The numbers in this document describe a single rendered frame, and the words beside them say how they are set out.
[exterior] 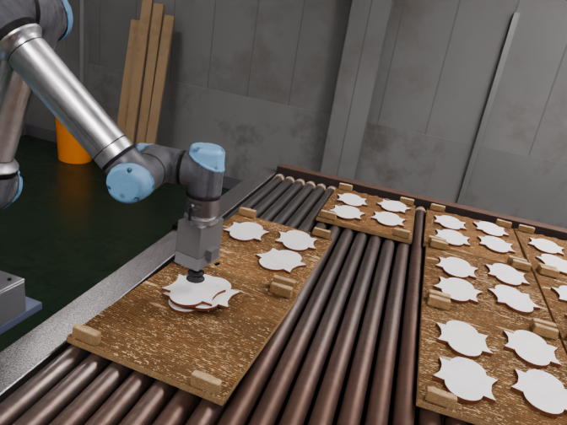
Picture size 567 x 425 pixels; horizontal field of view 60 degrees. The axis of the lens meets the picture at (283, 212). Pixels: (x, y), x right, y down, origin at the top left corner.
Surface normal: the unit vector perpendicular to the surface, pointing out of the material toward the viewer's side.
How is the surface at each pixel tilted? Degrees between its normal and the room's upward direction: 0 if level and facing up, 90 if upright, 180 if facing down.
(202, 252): 90
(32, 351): 0
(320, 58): 90
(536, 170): 90
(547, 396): 0
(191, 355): 0
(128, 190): 89
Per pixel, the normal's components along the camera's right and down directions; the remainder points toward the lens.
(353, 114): -0.33, 0.29
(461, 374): 0.15, -0.92
